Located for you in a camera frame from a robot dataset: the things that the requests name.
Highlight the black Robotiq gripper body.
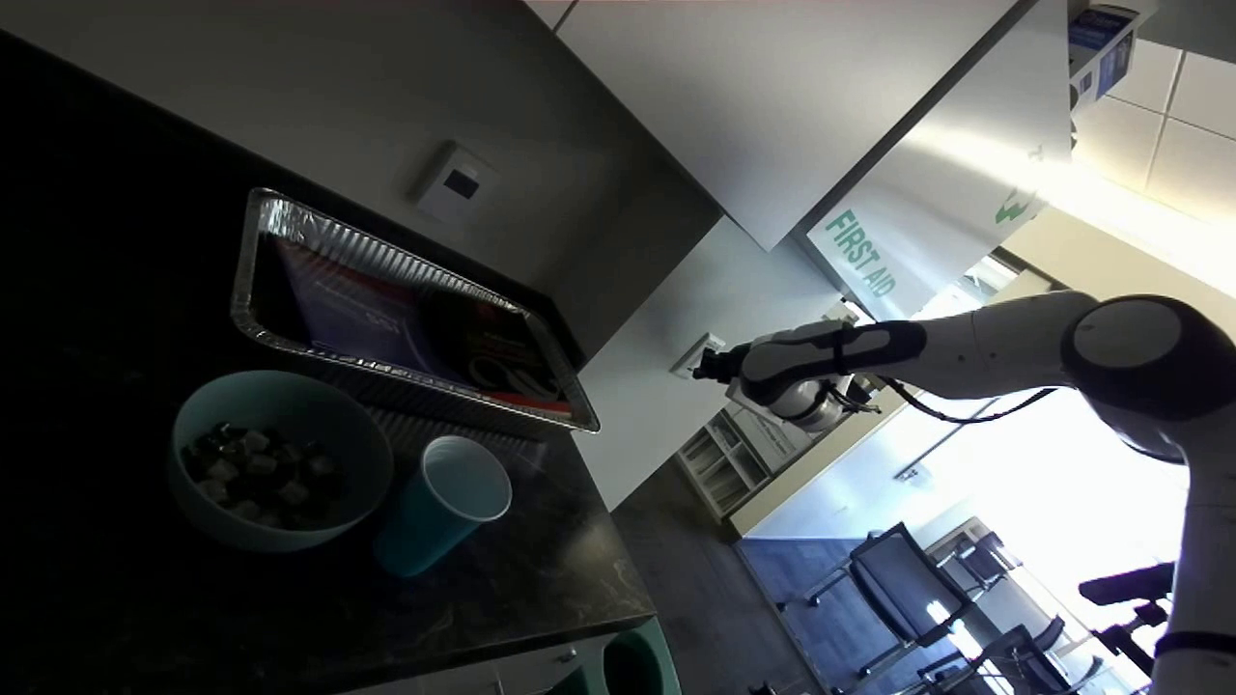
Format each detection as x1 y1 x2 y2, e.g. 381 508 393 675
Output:
735 320 858 405

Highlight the white shelf unit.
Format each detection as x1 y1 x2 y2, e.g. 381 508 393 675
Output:
674 401 806 523

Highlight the white first aid sign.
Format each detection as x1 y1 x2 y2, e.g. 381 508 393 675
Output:
802 171 1056 324

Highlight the black office chair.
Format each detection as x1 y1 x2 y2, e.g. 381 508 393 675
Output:
778 516 996 680
1074 556 1184 680
914 615 1099 695

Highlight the green exit sign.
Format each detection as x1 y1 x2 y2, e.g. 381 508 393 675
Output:
988 184 1043 231

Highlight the green recycling bin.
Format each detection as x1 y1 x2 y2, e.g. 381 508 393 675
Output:
544 615 679 695

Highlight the teal plastic cup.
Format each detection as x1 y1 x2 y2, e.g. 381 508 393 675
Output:
371 432 517 584

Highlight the aluminium foil tray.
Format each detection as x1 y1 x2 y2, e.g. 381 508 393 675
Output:
227 184 605 436

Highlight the purple booklet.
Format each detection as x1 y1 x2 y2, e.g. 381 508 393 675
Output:
275 235 447 377

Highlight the blue and white box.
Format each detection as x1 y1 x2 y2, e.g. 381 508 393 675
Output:
1063 0 1149 112

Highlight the dark marble counter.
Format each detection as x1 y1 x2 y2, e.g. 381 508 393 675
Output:
0 29 663 695

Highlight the teal bowl with food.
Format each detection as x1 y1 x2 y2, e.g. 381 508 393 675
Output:
165 368 398 556

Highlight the white wall switch plate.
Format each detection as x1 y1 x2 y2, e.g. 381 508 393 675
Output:
663 328 735 381

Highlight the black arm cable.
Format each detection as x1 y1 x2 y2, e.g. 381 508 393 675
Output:
844 324 1063 432

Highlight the white upper wall cabinet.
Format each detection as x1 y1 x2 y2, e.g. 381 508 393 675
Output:
517 0 1048 253

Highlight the small white wall thermostat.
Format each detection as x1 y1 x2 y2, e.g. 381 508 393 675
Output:
410 139 500 225

